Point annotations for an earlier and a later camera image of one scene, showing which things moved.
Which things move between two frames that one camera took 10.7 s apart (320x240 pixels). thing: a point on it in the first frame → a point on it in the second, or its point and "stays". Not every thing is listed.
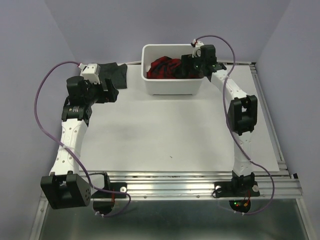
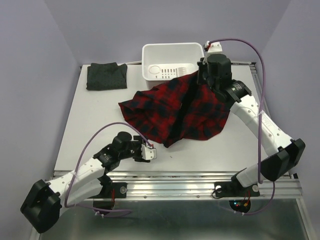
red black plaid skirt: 163,68 → 174,111
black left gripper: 110,96 → 138,140
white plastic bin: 168,86 stays
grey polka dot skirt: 117,74 stays
